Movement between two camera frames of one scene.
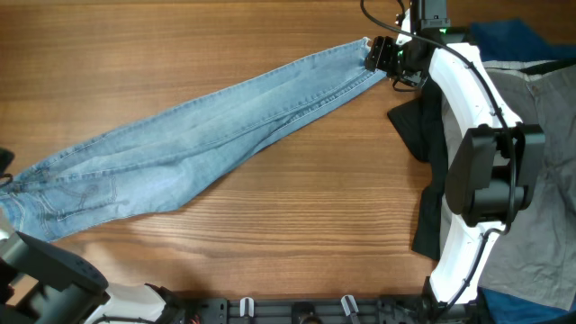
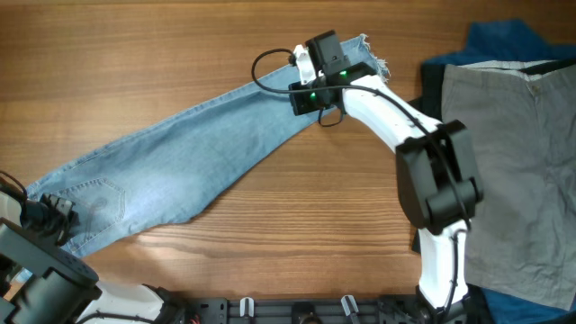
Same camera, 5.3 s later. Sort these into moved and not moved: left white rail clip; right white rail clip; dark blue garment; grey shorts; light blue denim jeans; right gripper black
Moved: right gripper black; light blue denim jeans
Not moved: dark blue garment; left white rail clip; right white rail clip; grey shorts
